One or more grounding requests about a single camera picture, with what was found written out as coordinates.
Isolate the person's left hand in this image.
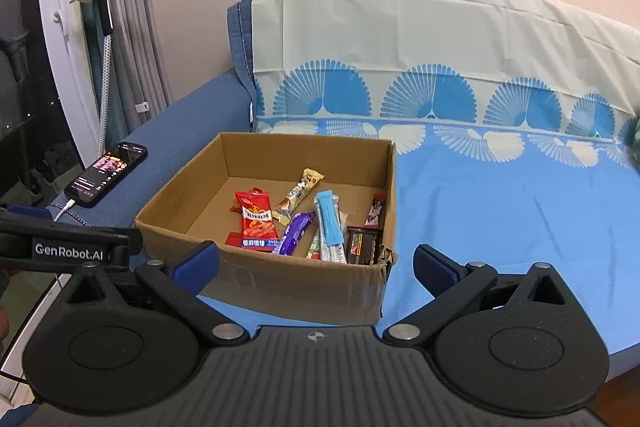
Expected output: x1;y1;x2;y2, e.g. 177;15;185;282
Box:
0;307;11;341

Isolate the red snack bar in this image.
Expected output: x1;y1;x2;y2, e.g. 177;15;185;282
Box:
224;232;243;248

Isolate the white charging cable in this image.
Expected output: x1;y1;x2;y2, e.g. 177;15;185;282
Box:
52;199;91;228

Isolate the silver snack stick packet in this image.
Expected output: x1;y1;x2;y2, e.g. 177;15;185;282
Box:
314;190;347;265

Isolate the grey curtain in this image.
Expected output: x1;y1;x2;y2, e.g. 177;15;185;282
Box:
101;0;172;146

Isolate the black chocolate bar packet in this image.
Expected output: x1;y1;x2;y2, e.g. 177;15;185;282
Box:
345;227;382;265

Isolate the purple snack packet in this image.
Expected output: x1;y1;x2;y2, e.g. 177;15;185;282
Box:
272;211;316;256

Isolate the blue fan-pattern sheet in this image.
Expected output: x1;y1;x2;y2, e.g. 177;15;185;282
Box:
229;0;639;355

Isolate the green and red snack packet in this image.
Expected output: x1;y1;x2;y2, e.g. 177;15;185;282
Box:
306;232;321;260

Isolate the yellow candy bar wrapper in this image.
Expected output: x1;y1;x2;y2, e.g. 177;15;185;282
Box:
272;168;324;225

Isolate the red and black snack stick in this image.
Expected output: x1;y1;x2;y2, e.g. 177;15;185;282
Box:
363;194;386;229

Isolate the red chili snack packet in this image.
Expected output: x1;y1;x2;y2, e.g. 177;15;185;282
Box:
234;191;280;253

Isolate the black smartphone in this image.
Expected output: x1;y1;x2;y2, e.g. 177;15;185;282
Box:
64;142;148;208

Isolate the light blue small packet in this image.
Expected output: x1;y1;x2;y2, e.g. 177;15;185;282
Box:
316;190;344;246

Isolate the blue sofa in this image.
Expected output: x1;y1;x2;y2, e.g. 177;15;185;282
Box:
60;0;264;228

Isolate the brown cardboard box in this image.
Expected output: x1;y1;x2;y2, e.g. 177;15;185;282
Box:
133;131;399;327

